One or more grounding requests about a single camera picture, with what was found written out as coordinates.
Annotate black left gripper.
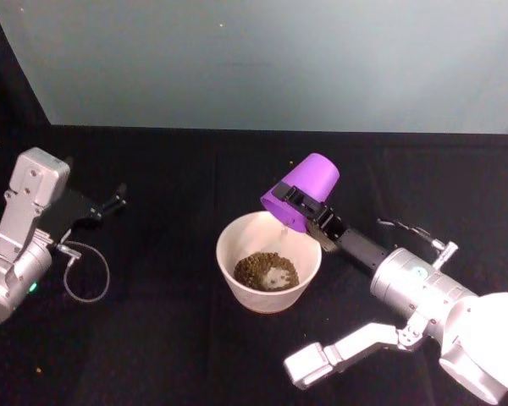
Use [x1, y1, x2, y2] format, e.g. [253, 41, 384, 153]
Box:
[39, 183, 128, 246]

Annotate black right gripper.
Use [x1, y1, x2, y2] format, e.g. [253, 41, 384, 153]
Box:
[272, 182, 397, 274]

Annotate purple plastic cup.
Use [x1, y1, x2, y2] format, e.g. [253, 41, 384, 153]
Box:
[260, 152, 341, 235]

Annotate brown pellets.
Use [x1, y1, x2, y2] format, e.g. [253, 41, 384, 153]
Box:
[233, 251, 300, 293]

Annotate white round bowl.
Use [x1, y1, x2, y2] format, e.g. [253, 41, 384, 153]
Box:
[215, 211, 323, 315]

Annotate black table cloth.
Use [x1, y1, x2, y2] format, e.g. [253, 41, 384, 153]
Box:
[0, 123, 508, 406]

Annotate thin left gripper cable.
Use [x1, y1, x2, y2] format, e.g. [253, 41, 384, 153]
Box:
[57, 239, 112, 304]

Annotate thin gripper cable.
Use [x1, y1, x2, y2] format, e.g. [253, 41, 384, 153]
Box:
[376, 217, 459, 269]
[57, 239, 112, 304]

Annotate thin right gripper cable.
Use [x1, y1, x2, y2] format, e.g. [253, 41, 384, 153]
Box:
[376, 217, 459, 269]

